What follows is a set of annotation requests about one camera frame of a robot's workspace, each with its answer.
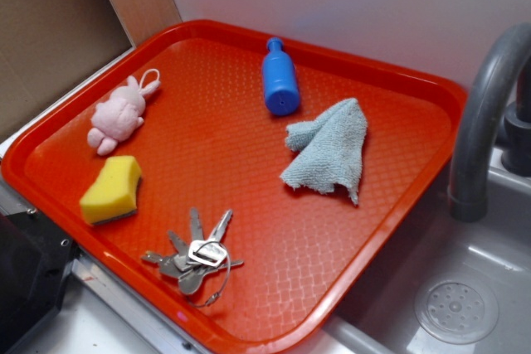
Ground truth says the grey toy sink basin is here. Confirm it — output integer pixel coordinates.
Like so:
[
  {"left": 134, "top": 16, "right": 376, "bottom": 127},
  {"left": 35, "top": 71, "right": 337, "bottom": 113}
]
[{"left": 323, "top": 154, "right": 531, "bottom": 354}]

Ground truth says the blue plastic toy bottle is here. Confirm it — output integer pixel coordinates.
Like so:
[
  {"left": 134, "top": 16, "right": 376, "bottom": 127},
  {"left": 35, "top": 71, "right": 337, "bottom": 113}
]
[{"left": 261, "top": 37, "right": 300, "bottom": 116}]

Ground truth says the red plastic tray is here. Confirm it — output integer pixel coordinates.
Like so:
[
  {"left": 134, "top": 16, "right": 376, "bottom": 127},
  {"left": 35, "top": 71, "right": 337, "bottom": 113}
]
[{"left": 1, "top": 21, "right": 466, "bottom": 353}]

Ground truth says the light blue cloth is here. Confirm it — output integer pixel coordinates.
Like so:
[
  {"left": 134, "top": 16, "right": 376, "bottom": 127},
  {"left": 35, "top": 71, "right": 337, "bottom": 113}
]
[{"left": 280, "top": 98, "right": 368, "bottom": 206}]

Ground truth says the bunch of silver keys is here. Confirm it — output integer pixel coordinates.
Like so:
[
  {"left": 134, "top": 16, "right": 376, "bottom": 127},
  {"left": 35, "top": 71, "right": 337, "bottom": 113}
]
[{"left": 141, "top": 208, "right": 244, "bottom": 308}]

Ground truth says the grey toy faucet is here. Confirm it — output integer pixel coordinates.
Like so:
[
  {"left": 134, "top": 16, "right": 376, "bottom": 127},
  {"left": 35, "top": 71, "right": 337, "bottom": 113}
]
[{"left": 448, "top": 22, "right": 530, "bottom": 222}]

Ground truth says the brown cardboard panel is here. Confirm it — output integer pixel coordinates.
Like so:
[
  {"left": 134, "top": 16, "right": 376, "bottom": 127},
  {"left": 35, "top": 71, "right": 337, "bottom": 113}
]
[{"left": 1, "top": 0, "right": 181, "bottom": 140}]

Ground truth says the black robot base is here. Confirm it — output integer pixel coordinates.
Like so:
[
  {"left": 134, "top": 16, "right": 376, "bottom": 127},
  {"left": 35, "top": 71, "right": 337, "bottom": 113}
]
[{"left": 1, "top": 211, "right": 76, "bottom": 353}]

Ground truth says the yellow sponge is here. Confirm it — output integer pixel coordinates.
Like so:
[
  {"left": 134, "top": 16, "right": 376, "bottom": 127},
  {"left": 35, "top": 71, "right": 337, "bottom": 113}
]
[{"left": 79, "top": 155, "right": 142, "bottom": 225}]

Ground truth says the dark faucet handle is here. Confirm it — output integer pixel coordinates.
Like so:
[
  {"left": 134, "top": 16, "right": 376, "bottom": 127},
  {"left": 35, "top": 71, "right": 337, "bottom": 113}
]
[{"left": 501, "top": 61, "right": 530, "bottom": 177}]

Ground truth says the pink plush bunny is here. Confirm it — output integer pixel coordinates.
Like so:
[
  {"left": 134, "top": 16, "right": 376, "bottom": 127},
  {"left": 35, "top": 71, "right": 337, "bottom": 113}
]
[{"left": 87, "top": 69, "right": 161, "bottom": 156}]

